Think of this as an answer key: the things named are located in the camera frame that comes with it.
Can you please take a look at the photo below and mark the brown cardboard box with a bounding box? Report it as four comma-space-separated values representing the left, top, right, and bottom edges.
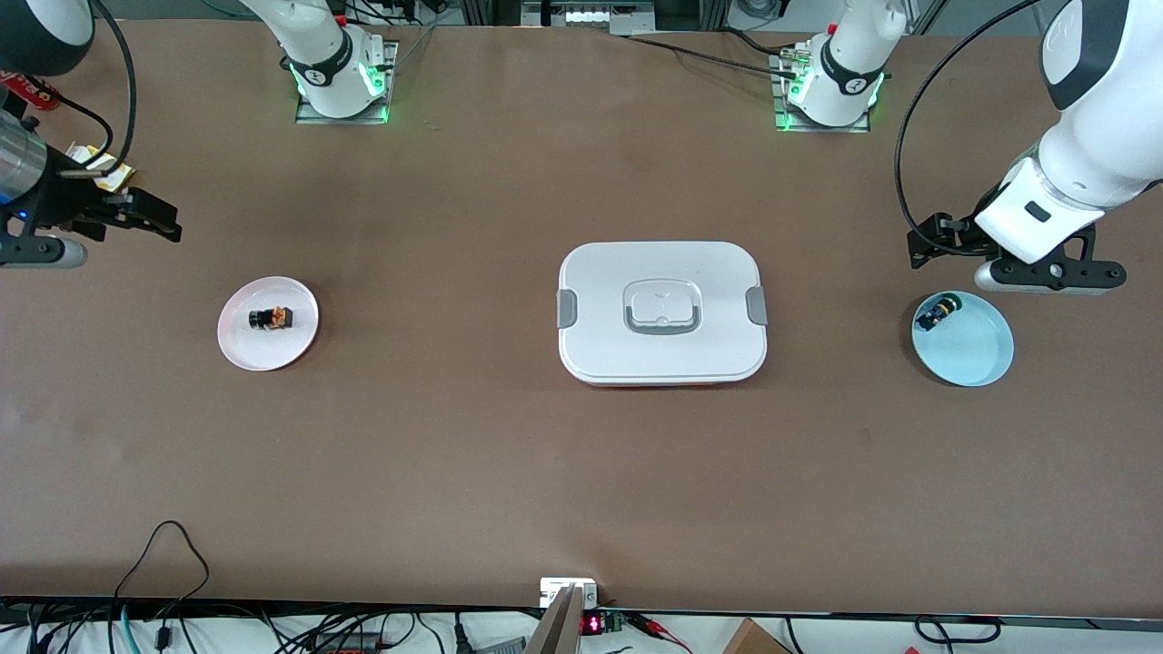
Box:
722, 618, 791, 654

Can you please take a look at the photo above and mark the yellow and white carton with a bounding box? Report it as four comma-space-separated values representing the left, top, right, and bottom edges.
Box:
68, 144, 137, 193

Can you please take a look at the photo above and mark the light blue round plate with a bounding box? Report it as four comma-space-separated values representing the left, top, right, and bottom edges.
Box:
911, 290, 1015, 388

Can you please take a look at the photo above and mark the red can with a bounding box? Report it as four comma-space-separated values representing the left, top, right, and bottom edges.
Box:
0, 73, 60, 112

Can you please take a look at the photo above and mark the pink round plate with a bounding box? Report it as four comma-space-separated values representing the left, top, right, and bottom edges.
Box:
217, 276, 320, 372

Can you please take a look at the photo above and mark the red clip lead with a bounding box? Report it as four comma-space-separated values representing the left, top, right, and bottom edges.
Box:
627, 613, 691, 654

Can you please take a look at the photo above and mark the small white device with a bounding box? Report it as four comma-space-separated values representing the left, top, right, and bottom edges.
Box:
540, 578, 599, 609

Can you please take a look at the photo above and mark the grey metal bar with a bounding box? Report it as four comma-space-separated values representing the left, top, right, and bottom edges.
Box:
525, 586, 587, 654

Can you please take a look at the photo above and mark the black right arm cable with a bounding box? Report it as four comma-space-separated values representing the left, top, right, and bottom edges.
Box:
50, 0, 139, 178

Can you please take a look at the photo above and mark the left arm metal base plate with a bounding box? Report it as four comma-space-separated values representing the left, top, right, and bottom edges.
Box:
770, 50, 871, 134

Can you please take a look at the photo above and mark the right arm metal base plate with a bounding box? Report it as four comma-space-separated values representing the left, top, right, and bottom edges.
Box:
295, 41, 399, 125

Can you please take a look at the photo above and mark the black cable on table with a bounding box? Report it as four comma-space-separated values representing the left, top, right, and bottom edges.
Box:
627, 32, 800, 74

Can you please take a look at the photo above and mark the white box with grey handle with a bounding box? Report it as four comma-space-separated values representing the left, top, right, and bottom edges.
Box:
556, 241, 769, 390

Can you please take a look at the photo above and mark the black looped cable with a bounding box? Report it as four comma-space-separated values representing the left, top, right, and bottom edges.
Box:
114, 520, 212, 628

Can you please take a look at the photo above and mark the thin grey cable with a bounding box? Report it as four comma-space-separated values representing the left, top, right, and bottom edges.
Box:
395, 23, 437, 69

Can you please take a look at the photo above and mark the black coiled cable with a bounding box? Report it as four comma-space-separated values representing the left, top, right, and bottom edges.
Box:
913, 616, 1000, 648

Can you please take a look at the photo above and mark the silver metal frame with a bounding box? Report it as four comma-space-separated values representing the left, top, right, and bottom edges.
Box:
522, 0, 655, 28

